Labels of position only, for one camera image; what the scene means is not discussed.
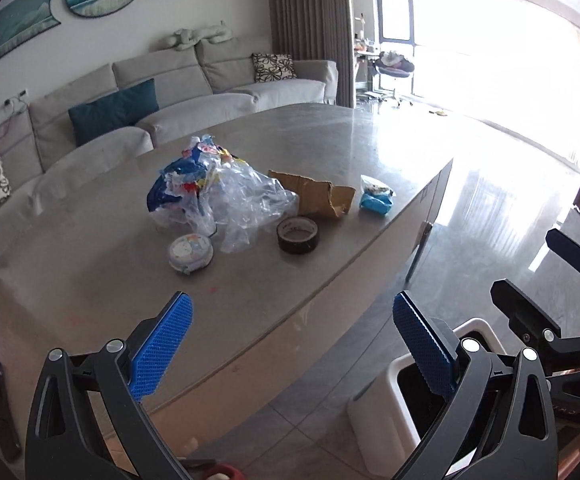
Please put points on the black swivel chair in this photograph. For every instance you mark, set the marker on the black swivel chair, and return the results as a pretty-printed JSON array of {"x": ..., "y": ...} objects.
[{"x": 393, "y": 67}]

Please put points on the cluttered white desk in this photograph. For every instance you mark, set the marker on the cluttered white desk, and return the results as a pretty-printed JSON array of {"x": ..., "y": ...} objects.
[{"x": 364, "y": 55}]

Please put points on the black tape roll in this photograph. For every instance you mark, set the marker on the black tape roll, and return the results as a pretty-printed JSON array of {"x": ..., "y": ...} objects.
[{"x": 284, "y": 240}]

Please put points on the grey plush toy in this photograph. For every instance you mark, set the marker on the grey plush toy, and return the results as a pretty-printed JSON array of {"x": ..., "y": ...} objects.
[{"x": 195, "y": 35}]

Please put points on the small floral cushion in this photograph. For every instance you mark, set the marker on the small floral cushion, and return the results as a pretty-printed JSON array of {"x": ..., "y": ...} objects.
[{"x": 274, "y": 67}]

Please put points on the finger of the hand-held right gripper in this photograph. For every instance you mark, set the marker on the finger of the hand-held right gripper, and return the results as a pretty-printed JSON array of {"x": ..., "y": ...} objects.
[
  {"x": 524, "y": 315},
  {"x": 569, "y": 250}
]

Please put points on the beige oval table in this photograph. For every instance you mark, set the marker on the beige oval table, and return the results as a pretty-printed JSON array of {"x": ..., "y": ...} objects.
[{"x": 270, "y": 285}]

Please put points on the white bin with black liner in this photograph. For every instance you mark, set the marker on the white bin with black liner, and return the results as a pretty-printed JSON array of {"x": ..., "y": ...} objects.
[{"x": 374, "y": 410}]

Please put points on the trapezoid blue wall picture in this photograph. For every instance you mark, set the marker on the trapezoid blue wall picture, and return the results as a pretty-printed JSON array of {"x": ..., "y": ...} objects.
[{"x": 20, "y": 25}]

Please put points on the colourful printed plastic bag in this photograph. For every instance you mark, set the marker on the colourful printed plastic bag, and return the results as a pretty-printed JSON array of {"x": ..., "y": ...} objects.
[{"x": 180, "y": 185}]

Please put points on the grey fabric sofa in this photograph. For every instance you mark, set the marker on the grey fabric sofa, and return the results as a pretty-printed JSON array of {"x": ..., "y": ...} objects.
[{"x": 180, "y": 75}]

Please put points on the crumpled clear plastic bag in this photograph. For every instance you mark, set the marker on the crumpled clear plastic bag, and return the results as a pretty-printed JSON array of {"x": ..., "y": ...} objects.
[{"x": 255, "y": 195}]

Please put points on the torn brown cardboard piece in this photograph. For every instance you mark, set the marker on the torn brown cardboard piece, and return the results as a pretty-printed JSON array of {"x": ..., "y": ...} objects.
[{"x": 315, "y": 192}]

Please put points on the clear bag with blue gloves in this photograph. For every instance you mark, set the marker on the clear bag with blue gloves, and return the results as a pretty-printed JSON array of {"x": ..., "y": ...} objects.
[{"x": 375, "y": 200}]

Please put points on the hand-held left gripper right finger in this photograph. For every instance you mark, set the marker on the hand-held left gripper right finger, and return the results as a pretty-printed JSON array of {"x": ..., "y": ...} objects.
[{"x": 424, "y": 345}]

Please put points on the round white printed tin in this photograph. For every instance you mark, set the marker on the round white printed tin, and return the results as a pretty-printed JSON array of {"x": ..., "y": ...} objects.
[{"x": 190, "y": 252}]

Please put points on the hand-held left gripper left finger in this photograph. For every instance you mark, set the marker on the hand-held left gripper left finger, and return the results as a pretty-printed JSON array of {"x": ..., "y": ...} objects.
[{"x": 165, "y": 345}]

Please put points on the teal cushion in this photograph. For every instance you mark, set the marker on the teal cushion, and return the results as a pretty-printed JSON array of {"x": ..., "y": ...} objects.
[{"x": 112, "y": 110}]

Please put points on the large glass window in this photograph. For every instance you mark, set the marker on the large glass window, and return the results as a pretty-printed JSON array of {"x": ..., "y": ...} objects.
[{"x": 469, "y": 35}]

